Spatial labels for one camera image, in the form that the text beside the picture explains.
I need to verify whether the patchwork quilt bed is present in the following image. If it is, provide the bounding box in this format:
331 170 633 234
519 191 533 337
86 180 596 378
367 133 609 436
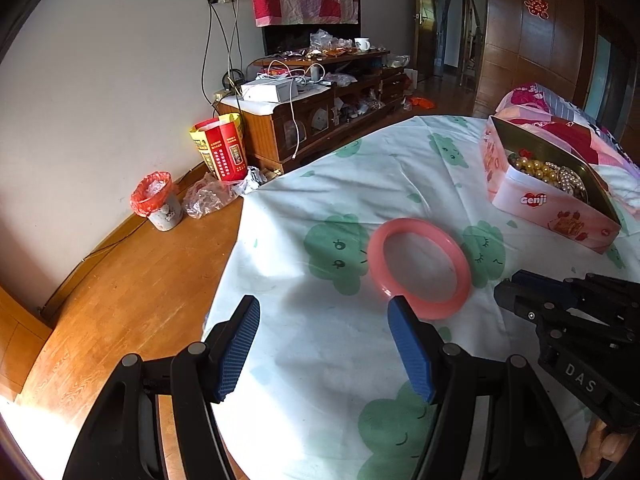
495 82 639 217

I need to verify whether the person hand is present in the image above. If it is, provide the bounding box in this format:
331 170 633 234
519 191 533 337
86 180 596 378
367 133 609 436
579 417 634 479

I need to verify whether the wooden wardrobe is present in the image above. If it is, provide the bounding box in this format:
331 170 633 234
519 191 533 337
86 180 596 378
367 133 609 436
412 0 640 146

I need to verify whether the wooden tv cabinet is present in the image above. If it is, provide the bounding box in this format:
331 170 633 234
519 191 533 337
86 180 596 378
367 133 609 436
217 51 408 174

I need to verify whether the clear plastic bag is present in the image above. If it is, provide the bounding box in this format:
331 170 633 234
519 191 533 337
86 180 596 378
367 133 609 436
182 167 267 219

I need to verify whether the white mug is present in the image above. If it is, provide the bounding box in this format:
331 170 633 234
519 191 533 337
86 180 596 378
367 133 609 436
354 37 371 52

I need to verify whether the red yellow gift bag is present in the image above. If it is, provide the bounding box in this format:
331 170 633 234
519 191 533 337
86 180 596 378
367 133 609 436
189 113 248 182

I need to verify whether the red double happiness sticker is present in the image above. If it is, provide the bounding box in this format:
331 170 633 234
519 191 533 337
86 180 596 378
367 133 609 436
524 0 550 21

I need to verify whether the bin with red liner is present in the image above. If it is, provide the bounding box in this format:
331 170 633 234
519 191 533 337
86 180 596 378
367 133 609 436
129 171 183 232

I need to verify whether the white pearl necklace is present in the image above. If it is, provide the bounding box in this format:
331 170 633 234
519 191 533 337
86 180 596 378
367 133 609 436
543 160 590 204

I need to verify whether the pink bangle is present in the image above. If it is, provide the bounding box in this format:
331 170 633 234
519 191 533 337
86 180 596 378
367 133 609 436
368 218 472 320

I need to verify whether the white box on cabinet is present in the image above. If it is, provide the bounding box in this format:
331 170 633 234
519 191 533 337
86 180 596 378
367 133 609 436
241 78 298 103

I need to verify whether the cloud print tablecloth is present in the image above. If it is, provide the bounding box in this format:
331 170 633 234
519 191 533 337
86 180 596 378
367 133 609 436
200 114 640 480

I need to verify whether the black television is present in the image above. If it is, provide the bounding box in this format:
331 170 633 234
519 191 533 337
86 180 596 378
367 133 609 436
262 24 361 55

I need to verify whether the pink biscuit tin box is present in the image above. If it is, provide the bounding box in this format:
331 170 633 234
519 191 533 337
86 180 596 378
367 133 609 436
480 116 620 254

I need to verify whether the gold pearl bead necklace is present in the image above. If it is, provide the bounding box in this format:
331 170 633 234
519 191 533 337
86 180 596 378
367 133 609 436
508 152 563 188

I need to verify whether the orange item on floor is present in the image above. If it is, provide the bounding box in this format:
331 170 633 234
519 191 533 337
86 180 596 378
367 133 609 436
408 96 436 110

